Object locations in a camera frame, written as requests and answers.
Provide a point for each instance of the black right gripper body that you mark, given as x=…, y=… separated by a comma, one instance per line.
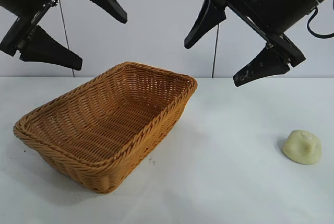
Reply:
x=281, y=2

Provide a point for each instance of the woven wicker basket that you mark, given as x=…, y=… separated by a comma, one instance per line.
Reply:
x=104, y=119

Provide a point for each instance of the pale yellow egg yolk pastry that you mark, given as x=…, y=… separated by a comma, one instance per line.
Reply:
x=300, y=151

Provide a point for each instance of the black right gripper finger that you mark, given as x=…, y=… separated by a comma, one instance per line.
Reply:
x=208, y=20
x=263, y=68

